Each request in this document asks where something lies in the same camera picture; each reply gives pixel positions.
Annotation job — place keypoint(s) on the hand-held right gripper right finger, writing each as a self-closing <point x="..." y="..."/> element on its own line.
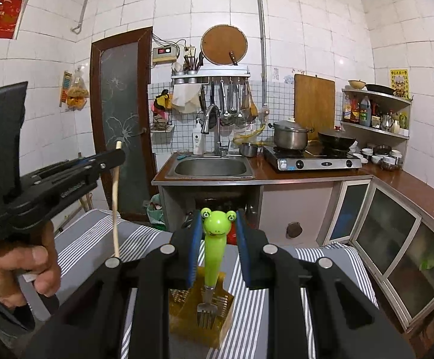
<point x="242" y="258"/>

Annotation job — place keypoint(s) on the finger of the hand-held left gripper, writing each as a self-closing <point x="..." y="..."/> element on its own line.
<point x="97" y="160"/>
<point x="71" y="189"/>

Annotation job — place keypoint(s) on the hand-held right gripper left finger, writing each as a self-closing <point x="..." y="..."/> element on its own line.
<point x="195" y="258"/>

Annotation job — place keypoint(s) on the wooden chopstick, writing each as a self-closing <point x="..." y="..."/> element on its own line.
<point x="116" y="202"/>

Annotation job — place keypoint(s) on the yellow perforated utensil holder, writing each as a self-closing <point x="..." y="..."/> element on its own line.
<point x="185" y="308"/>

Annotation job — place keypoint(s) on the person's left hand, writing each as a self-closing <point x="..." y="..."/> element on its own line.
<point x="11" y="273"/>

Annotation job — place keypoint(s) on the brown frosted glass door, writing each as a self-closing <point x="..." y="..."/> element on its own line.
<point x="120" y="119"/>

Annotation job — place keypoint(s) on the grey white striped cloth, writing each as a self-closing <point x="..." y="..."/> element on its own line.
<point x="86" y="243"/>

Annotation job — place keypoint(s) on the green plastic bag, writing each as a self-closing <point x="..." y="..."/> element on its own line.
<point x="155" y="215"/>

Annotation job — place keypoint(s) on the hanging clear food bag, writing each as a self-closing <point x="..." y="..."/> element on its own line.
<point x="77" y="91"/>

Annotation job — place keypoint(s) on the yellow black rubber gloves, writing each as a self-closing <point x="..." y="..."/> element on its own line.
<point x="163" y="101"/>

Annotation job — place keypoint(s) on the stainless steel sink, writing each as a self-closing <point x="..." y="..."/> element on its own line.
<point x="209" y="168"/>

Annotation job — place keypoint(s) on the white soap bottle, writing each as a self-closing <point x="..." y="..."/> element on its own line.
<point x="198" y="140"/>

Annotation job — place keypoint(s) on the hanging white cloth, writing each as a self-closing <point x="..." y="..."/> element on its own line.
<point x="185" y="99"/>

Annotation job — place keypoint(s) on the small steel pot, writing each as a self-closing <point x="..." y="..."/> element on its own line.
<point x="250" y="150"/>

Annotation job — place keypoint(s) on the steel gas stove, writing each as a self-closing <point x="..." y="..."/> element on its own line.
<point x="314" y="163"/>

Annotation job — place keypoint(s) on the steel kitchen faucet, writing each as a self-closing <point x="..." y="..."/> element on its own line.
<point x="218" y="138"/>

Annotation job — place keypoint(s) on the grey digital control box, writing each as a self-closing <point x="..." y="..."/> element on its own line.
<point x="164" y="54"/>

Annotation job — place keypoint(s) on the steel pot with lid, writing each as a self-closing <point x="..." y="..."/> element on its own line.
<point x="290" y="136"/>

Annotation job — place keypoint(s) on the steel chopstick cup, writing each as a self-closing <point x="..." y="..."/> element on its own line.
<point x="192" y="71"/>

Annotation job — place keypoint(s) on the hanging steel ladle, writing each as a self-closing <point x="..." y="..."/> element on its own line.
<point x="225" y="118"/>

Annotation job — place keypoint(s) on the hanging steel strainer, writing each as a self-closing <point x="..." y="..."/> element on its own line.
<point x="241" y="119"/>

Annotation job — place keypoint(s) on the hanging wooden spatula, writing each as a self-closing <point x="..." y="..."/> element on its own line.
<point x="252" y="108"/>

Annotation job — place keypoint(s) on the black wok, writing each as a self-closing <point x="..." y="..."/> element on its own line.
<point x="336" y="140"/>

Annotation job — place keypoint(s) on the round wooden board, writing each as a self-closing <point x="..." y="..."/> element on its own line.
<point x="220" y="45"/>

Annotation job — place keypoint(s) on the rectangular wooden cutting board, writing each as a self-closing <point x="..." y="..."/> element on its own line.
<point x="314" y="101"/>

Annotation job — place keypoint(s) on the steel bowl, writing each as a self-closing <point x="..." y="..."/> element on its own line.
<point x="382" y="150"/>

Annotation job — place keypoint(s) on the brown sauce bottle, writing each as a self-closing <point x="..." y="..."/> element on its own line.
<point x="346" y="110"/>

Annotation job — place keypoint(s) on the red label sauce bottle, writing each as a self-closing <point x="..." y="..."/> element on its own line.
<point x="355" y="112"/>

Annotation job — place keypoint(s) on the dark sauce jug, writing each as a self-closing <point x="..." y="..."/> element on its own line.
<point x="365" y="114"/>

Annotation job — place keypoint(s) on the steel kettle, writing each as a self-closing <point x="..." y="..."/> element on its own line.
<point x="387" y="123"/>

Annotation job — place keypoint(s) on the beige bowl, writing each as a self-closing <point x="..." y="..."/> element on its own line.
<point x="357" y="85"/>

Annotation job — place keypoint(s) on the steel corner shelf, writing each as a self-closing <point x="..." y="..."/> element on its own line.
<point x="389" y="98"/>

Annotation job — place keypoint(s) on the black pan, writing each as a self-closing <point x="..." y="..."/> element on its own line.
<point x="379" y="89"/>

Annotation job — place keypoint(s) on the steel wall utensil rack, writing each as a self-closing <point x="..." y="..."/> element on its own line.
<point x="209" y="78"/>

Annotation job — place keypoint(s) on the white wall socket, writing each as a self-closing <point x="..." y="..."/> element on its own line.
<point x="190" y="53"/>

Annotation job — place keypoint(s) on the grey bent wall pipe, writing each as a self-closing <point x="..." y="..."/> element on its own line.
<point x="83" y="7"/>

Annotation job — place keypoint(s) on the grey vertical wall pipe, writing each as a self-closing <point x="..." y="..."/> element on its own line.
<point x="260" y="26"/>

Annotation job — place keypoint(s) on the yellow wall poster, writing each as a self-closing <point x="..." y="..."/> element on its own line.
<point x="400" y="82"/>

